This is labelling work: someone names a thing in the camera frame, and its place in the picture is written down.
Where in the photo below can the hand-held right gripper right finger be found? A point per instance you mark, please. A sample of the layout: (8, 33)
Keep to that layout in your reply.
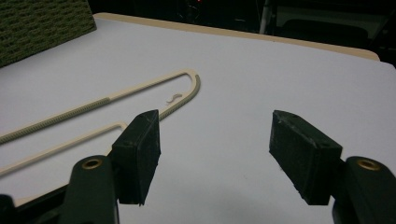
(303, 155)

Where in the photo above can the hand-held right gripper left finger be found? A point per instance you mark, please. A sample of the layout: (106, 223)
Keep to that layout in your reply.
(137, 155)

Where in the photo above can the beige plastic clothes hanger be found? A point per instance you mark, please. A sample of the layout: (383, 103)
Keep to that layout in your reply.
(188, 73)

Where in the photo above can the white metal stand pole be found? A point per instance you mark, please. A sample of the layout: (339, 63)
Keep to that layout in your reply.
(264, 17)

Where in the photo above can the green knitted cloth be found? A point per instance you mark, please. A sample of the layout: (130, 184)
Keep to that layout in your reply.
(37, 26)

